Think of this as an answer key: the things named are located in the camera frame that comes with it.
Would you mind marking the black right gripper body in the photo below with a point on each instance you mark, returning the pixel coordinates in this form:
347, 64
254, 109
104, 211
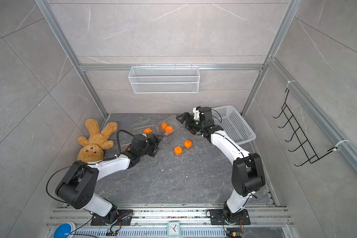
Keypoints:
203, 126

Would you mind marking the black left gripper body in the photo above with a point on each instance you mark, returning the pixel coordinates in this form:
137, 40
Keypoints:
145, 151

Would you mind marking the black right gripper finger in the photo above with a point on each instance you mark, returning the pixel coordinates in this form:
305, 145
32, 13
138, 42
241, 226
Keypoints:
185, 118
193, 127

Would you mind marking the clear plastic container back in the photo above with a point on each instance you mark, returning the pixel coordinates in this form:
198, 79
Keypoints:
171, 121

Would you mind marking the clear plastic container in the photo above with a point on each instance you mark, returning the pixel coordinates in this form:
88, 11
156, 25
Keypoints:
171, 121
179, 140

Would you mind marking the orange one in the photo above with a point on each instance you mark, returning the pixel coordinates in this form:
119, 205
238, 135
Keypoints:
188, 144

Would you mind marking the orange two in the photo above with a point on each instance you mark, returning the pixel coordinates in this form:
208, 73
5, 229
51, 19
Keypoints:
178, 150

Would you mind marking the clear plastic container front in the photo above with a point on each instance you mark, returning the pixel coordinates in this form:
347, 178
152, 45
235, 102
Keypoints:
179, 140

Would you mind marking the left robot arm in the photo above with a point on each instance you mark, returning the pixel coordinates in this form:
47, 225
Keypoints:
78, 185

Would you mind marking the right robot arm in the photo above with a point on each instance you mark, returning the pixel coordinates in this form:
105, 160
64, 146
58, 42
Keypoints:
247, 173

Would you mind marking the orange five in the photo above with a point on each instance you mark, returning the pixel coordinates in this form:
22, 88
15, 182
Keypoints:
147, 131

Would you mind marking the orange three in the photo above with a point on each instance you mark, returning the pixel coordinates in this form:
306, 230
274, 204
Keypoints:
169, 129

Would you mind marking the orange four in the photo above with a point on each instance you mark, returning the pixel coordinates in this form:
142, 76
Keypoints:
164, 125

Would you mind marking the white perforated plastic basket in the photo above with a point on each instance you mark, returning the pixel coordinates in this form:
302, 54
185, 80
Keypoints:
235, 126

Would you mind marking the brown teddy bear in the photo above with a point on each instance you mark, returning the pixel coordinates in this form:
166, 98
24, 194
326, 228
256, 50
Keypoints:
98, 141

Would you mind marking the teal front alarm clock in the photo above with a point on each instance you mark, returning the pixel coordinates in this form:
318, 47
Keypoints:
173, 229

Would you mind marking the blue round button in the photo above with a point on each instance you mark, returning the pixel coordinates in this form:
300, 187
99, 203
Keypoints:
65, 230

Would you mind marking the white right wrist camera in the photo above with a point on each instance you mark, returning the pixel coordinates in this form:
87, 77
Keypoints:
196, 114

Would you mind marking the white wire wall basket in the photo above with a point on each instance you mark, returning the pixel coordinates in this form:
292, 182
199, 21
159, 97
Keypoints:
164, 79

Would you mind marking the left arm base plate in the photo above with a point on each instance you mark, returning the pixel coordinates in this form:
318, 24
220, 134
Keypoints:
116, 217

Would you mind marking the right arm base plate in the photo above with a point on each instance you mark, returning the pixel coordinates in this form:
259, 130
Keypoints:
223, 216

